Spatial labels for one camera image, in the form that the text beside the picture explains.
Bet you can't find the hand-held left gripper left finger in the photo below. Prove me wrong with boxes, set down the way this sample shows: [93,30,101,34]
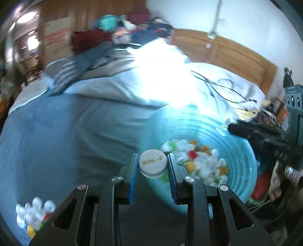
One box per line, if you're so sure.
[30,153,140,246]

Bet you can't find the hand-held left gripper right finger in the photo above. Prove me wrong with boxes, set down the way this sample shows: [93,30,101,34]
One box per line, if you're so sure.
[167,153,276,246]

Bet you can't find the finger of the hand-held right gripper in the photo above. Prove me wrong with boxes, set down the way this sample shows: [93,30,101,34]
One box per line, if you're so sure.
[228,124,281,152]
[238,121,288,139]

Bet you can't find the white printed bottle cap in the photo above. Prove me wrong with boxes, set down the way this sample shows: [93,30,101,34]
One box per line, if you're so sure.
[138,149,167,179]

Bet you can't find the light blue plastic basket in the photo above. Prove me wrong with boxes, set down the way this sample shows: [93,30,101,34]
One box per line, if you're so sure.
[140,106,258,214]

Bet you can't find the pile of mixed bottle caps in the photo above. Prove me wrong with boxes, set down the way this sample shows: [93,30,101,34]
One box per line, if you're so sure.
[15,197,56,238]
[161,139,229,186]

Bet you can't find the person's right hand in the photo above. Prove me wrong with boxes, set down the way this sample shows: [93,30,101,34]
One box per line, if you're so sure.
[268,162,283,202]

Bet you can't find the bedside clutter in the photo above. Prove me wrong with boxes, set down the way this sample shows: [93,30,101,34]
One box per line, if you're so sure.
[237,98,287,129]

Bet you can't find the red bag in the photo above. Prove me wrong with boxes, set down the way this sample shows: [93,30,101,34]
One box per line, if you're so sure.
[251,170,273,201]

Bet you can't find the wooden headboard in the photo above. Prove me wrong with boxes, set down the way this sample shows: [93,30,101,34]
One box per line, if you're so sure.
[172,28,278,95]

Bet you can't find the grey bed blanket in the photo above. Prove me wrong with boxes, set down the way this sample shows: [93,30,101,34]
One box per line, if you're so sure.
[0,95,190,246]

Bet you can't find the white quilt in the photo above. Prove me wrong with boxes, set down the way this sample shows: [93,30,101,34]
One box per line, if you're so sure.
[9,39,266,114]

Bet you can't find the plaid cloth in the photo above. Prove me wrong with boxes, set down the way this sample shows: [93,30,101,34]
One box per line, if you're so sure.
[48,58,78,95]

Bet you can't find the dark grey garment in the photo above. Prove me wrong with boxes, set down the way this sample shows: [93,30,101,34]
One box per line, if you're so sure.
[76,43,119,71]

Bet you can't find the red clothing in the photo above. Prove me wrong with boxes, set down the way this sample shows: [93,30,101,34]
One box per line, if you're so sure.
[71,30,113,51]

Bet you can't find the dark red cloth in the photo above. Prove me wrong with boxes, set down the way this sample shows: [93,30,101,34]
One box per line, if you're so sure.
[128,9,149,23]

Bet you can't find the teal plastic basin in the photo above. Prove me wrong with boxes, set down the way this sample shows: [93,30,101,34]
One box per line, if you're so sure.
[99,15,117,30]

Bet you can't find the cardboard box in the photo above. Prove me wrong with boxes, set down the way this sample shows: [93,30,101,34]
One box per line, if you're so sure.
[44,18,73,64]

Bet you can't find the black cable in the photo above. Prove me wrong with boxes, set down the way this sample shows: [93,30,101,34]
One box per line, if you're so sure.
[192,70,257,103]

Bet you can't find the wall pipe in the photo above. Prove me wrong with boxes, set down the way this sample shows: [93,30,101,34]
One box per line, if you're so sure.
[208,0,223,39]

